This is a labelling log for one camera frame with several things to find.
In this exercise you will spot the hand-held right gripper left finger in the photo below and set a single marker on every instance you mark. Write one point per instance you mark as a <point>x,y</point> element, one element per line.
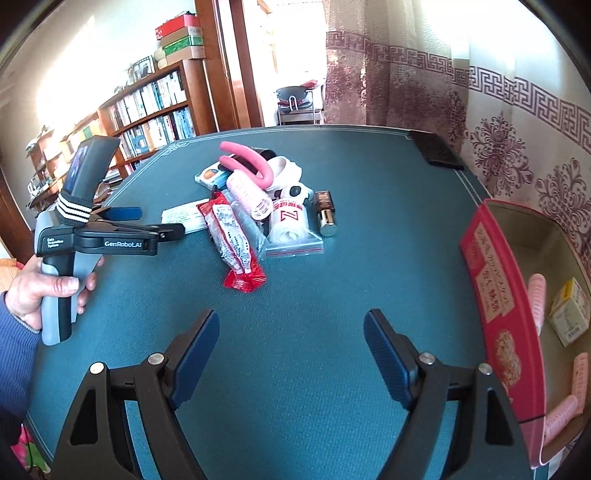
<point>198,355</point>

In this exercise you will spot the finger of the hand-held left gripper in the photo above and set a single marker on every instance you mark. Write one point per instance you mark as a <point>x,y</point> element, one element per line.
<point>124,213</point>
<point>171,230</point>

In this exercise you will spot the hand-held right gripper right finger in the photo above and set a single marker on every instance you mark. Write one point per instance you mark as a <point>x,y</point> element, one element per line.
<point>388,360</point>

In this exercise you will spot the clear plastic tube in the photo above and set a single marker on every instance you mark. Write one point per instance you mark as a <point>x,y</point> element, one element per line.
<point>253,228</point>

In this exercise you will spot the red cardboard box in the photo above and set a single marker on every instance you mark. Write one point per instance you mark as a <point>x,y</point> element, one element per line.
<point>494,300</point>

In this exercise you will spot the black ribbed case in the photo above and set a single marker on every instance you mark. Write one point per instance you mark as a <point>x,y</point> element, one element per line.
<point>268,152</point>

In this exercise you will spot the person's left forearm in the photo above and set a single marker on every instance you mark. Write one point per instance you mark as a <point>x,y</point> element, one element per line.
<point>16,360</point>

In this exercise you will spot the green felt desktop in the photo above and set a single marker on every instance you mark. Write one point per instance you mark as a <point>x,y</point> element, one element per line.
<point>300,286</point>

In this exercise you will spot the person's left hand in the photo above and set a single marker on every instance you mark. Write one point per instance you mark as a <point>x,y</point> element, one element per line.
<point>27,290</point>

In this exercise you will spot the white paper card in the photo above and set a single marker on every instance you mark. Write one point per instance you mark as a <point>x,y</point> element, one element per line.
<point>184,214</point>

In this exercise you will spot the red snack packet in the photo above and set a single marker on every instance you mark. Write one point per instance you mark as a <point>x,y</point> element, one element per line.
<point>233,240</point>

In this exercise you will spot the blue orange medicine box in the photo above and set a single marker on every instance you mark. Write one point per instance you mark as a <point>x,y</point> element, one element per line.
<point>210,175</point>

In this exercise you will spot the pink hair roller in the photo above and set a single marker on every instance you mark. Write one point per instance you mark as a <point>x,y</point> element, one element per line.
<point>582,378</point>
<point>249,196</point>
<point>537,302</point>
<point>561,420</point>

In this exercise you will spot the low wooden bookshelf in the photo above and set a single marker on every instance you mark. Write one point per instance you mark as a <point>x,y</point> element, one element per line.
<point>46,152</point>

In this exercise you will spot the pink foam bendy roller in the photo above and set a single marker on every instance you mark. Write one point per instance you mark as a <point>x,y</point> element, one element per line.
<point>249,154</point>

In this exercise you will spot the white tube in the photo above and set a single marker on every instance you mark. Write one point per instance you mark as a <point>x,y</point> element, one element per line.
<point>291,226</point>

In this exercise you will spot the wooden bookshelf with books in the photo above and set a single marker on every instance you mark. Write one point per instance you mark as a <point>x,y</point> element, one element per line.
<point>157,94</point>

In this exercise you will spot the panda figurine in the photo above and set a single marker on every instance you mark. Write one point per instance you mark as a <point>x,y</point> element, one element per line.
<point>295,191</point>

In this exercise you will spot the white jar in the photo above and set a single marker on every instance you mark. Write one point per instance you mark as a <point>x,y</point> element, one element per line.
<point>286,168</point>

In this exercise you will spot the tall wooden bookshelf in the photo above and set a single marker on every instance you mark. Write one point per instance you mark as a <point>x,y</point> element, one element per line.
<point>196,92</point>

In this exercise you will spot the framed photo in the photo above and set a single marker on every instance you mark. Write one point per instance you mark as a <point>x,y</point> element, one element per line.
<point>141,68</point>

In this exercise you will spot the brown gold lipstick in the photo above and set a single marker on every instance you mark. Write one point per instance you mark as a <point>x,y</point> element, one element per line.
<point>327,217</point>

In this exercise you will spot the metal chair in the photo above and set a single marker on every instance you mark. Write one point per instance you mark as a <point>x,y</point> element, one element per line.
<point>295,110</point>

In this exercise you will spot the black wok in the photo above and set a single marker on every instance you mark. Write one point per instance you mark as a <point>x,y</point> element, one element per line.
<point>291,93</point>

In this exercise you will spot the small pale yellow box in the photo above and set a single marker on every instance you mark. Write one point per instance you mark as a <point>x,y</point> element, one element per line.
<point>570,314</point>

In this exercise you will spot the floral patterned cloth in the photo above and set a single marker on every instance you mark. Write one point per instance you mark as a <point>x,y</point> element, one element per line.
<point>30,454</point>

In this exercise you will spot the black phone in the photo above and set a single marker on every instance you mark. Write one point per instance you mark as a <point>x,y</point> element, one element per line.
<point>436,150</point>

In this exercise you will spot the patterned maroon curtain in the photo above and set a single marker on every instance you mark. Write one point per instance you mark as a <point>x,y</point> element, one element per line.
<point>369,83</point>

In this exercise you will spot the wooden door frame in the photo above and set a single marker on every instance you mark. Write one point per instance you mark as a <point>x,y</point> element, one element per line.
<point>231,69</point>

